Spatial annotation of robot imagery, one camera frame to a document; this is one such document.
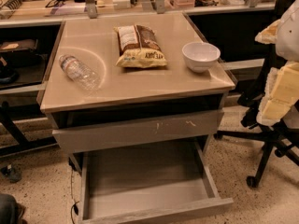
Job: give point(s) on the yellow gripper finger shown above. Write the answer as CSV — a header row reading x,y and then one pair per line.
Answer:
x,y
269,34
281,91

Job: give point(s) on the brown chip bag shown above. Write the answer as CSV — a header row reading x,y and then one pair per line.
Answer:
x,y
138,47

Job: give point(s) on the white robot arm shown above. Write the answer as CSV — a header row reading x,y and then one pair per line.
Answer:
x,y
287,45

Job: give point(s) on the upper drawer front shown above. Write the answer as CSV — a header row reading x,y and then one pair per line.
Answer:
x,y
137,131

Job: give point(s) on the grey drawer cabinet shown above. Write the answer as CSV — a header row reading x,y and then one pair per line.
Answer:
x,y
128,94

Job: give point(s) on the open middle drawer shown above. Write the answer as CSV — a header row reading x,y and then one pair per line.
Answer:
x,y
155,183

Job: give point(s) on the black office chair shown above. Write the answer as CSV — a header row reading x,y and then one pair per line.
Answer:
x,y
281,136

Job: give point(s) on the white bowl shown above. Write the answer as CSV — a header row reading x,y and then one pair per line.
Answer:
x,y
200,56

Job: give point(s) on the clear plastic water bottle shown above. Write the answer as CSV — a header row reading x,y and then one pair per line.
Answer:
x,y
79,72

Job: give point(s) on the metal coil stand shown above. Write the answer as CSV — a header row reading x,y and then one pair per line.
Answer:
x,y
8,8

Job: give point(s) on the black desk leg frame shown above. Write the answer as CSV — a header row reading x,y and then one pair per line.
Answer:
x,y
7,116

